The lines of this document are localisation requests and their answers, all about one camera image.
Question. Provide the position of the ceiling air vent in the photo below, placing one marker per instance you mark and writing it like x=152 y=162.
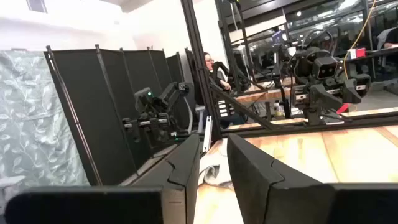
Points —
x=36 y=5

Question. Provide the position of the clear plastic bottle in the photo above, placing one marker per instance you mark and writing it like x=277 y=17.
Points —
x=277 y=109

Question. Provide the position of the black background robot arm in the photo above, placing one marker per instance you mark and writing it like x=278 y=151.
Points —
x=155 y=115
x=222 y=70

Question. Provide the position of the black aluminium table frame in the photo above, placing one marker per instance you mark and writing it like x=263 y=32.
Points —
x=200 y=62

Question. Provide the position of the grey microfiber towel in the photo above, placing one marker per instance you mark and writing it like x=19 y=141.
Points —
x=214 y=169

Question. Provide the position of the white handwritten paper tag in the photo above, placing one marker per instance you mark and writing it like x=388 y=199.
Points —
x=207 y=133

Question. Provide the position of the black background rig frame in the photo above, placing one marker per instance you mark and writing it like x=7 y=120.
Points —
x=226 y=34

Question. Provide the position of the dark grey left wrist camera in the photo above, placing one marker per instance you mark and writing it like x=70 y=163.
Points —
x=325 y=68

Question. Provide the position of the grey office chair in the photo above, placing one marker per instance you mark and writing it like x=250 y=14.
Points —
x=200 y=110

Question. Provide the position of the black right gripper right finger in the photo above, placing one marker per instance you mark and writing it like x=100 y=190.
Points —
x=295 y=202

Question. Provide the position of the black folding partition screen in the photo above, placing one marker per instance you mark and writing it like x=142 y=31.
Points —
x=93 y=109

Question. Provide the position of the small red object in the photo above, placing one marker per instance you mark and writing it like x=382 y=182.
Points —
x=343 y=109

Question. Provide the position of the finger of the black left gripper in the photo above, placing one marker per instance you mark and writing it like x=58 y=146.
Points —
x=353 y=91
x=326 y=98

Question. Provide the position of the grey leaf patterned curtain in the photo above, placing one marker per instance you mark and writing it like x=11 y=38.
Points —
x=31 y=124

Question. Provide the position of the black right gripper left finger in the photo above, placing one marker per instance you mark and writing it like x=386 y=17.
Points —
x=93 y=205

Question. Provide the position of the wooden background table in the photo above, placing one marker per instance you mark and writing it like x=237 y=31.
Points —
x=264 y=93

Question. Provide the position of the person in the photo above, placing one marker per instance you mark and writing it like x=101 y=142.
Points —
x=209 y=62
x=390 y=37

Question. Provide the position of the red and white box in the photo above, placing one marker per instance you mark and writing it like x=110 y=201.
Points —
x=357 y=53

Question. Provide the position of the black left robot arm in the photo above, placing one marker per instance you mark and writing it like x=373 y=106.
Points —
x=303 y=65

